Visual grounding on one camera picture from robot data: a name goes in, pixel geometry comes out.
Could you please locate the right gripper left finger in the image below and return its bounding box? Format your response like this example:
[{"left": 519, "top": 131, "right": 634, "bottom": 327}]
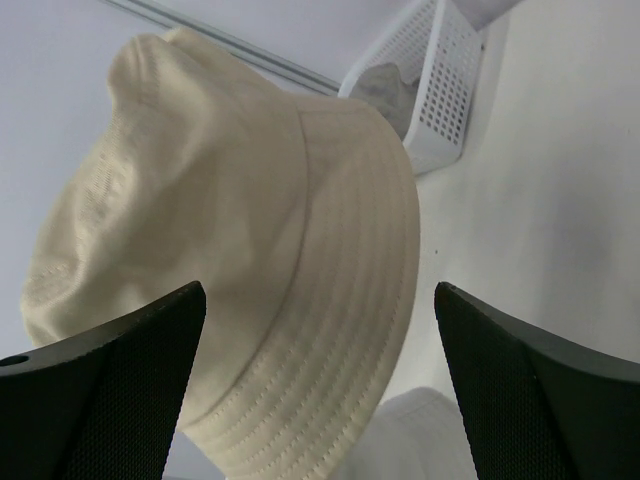
[{"left": 1, "top": 281, "right": 206, "bottom": 479}]

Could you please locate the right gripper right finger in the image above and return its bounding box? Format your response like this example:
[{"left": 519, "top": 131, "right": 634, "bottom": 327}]
[{"left": 434, "top": 282, "right": 639, "bottom": 479}]

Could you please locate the white bucket hat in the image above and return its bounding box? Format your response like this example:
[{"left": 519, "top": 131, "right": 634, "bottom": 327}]
[{"left": 331, "top": 387, "right": 477, "bottom": 480}]

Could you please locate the beige bucket hat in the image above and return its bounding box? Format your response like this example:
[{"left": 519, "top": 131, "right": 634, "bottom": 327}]
[{"left": 21, "top": 29, "right": 420, "bottom": 479}]

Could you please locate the white plastic basket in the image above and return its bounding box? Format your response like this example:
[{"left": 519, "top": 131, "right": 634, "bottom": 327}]
[{"left": 338, "top": 1, "right": 482, "bottom": 176}]

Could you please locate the left aluminium frame post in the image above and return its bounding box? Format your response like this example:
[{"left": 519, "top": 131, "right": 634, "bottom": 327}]
[{"left": 105, "top": 0, "right": 340, "bottom": 96}]

